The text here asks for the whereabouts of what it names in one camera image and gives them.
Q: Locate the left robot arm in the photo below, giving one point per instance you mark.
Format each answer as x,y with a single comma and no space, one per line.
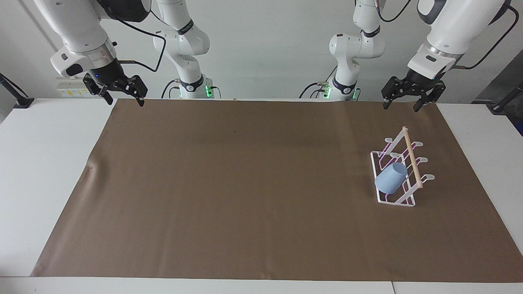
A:
453,28

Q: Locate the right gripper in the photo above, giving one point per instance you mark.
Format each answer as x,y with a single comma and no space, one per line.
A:
108,73

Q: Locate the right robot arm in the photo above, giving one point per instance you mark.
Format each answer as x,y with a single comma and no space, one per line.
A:
77,28

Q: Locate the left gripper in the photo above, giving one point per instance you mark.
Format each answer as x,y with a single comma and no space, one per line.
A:
421,80

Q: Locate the light blue cup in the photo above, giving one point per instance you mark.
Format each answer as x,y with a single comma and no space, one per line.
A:
389,179

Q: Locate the black stand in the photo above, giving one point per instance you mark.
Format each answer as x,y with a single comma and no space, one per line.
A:
504,102
18,98

